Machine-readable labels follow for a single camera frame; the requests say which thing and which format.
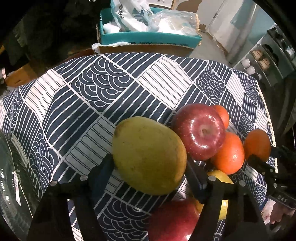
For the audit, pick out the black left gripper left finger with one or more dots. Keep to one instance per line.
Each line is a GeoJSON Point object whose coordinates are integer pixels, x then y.
{"type": "Point", "coordinates": [84, 192]}

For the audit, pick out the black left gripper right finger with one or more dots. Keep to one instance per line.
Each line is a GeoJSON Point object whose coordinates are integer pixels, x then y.
{"type": "Point", "coordinates": [202, 187]}

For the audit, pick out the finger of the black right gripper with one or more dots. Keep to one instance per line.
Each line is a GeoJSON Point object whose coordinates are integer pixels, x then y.
{"type": "Point", "coordinates": [261, 167]}
{"type": "Point", "coordinates": [283, 153]}

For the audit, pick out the yellow lemon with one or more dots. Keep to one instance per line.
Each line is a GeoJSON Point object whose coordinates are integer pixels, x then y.
{"type": "Point", "coordinates": [223, 178]}

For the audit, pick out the orange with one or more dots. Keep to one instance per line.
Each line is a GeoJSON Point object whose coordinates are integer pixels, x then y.
{"type": "Point", "coordinates": [257, 143]}
{"type": "Point", "coordinates": [230, 157]}
{"type": "Point", "coordinates": [223, 114]}

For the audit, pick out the large red apple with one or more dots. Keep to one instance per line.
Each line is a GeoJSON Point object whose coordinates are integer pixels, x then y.
{"type": "Point", "coordinates": [201, 130]}

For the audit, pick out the yellow-green mango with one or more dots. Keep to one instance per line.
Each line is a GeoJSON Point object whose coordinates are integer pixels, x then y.
{"type": "Point", "coordinates": [149, 156]}

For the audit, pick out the person's right hand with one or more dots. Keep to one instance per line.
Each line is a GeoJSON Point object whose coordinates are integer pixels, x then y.
{"type": "Point", "coordinates": [273, 212]}

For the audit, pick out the dark fruit tray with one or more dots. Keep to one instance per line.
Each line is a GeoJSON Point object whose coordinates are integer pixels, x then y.
{"type": "Point", "coordinates": [19, 200]}

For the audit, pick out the navy white patterned tablecloth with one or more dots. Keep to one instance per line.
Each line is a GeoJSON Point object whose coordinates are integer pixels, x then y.
{"type": "Point", "coordinates": [62, 125]}

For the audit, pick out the shoe rack shelf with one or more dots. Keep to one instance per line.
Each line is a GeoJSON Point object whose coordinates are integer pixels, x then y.
{"type": "Point", "coordinates": [270, 60]}

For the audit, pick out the teal cardboard box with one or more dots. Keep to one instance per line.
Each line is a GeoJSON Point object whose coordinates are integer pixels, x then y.
{"type": "Point", "coordinates": [143, 37]}

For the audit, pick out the clear plastic bag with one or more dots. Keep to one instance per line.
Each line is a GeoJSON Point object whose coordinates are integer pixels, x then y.
{"type": "Point", "coordinates": [175, 22]}

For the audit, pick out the white printed plastic bag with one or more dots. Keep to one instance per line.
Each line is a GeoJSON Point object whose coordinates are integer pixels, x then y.
{"type": "Point", "coordinates": [131, 16]}

